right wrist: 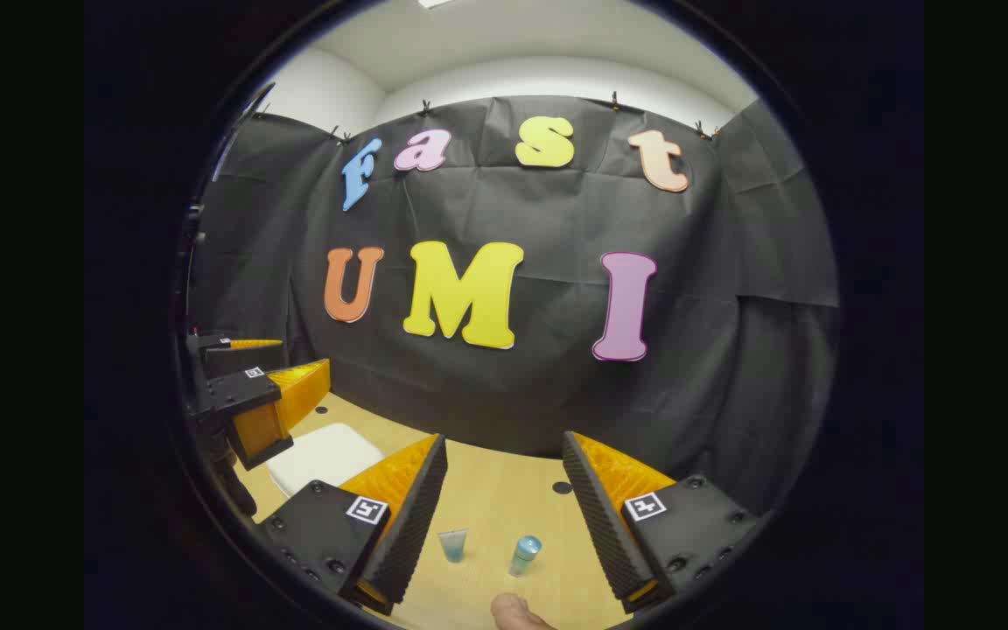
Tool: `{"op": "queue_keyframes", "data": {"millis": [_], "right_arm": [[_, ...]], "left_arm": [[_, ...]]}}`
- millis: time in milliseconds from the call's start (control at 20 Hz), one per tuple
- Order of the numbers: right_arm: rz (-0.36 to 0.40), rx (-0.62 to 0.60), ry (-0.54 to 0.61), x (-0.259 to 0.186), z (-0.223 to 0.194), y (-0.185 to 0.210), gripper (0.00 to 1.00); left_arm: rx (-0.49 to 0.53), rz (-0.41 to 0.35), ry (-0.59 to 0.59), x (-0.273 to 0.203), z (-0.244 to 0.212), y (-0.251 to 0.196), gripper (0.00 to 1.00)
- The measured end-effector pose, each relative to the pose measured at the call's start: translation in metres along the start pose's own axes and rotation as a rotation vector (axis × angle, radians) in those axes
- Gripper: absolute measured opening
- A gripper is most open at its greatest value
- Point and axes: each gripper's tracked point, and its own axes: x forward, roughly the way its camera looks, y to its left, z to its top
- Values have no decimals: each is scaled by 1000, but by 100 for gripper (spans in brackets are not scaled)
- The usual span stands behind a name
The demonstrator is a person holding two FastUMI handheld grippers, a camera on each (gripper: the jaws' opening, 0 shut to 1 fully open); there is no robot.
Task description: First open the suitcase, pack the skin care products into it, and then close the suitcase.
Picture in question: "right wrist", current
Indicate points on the white suitcase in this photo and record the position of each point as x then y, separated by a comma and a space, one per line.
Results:
325, 455

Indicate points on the black backdrop cloth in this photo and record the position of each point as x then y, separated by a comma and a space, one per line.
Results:
548, 385

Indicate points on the blue cylindrical bottle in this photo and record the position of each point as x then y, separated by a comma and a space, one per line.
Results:
523, 556

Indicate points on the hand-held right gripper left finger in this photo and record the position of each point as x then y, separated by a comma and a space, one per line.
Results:
408, 516

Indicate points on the small translucent blue tube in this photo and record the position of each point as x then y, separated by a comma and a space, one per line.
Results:
452, 545

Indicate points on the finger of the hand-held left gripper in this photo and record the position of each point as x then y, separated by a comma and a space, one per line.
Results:
237, 357
237, 395

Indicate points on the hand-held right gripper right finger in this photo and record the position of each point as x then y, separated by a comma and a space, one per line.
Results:
600, 516

